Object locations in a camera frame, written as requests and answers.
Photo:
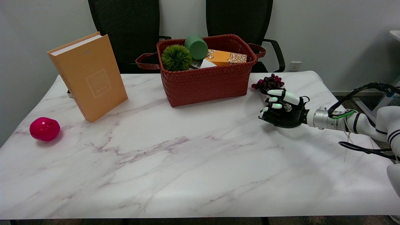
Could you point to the black mesh office chair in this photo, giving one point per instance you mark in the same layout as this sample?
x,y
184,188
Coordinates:
x,y
237,18
131,31

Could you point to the purple grape bunch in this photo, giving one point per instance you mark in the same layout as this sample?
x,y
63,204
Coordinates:
x,y
268,82

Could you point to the orange hardcover book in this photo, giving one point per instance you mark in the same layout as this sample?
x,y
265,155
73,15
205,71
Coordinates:
x,y
93,81

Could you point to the orange popcorn box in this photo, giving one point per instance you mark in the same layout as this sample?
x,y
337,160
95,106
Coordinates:
x,y
222,57

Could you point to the magenta plastic ball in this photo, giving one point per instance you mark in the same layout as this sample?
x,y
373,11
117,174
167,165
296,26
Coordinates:
x,y
44,128

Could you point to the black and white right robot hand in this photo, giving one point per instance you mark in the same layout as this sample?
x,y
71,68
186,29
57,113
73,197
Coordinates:
x,y
287,118

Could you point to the green cup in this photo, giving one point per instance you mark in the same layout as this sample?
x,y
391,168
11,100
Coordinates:
x,y
197,47

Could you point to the white box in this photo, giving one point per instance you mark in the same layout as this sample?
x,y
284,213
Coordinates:
x,y
207,64

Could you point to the green spiky ball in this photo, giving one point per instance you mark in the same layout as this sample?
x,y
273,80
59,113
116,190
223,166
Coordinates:
x,y
176,58

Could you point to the red woven basket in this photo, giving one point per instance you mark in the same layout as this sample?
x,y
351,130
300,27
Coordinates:
x,y
206,84

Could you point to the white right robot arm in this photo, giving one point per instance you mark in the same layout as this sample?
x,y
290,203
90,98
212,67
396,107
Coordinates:
x,y
325,119

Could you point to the white desk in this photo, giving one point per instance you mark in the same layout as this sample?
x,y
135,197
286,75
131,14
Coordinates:
x,y
382,101

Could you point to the white wall outlet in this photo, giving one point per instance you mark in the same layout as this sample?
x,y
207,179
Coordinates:
x,y
294,66

